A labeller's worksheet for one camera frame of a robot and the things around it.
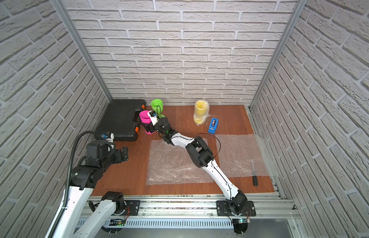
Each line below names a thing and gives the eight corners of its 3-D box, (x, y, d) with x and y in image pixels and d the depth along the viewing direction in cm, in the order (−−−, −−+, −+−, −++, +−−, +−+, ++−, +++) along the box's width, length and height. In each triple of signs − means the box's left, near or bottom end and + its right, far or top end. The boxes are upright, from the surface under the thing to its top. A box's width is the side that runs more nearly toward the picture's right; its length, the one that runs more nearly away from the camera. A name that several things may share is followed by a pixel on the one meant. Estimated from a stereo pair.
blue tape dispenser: (207, 132, 105) (208, 128, 102) (211, 120, 112) (211, 117, 108) (214, 134, 104) (215, 130, 101) (217, 122, 111) (218, 118, 107)
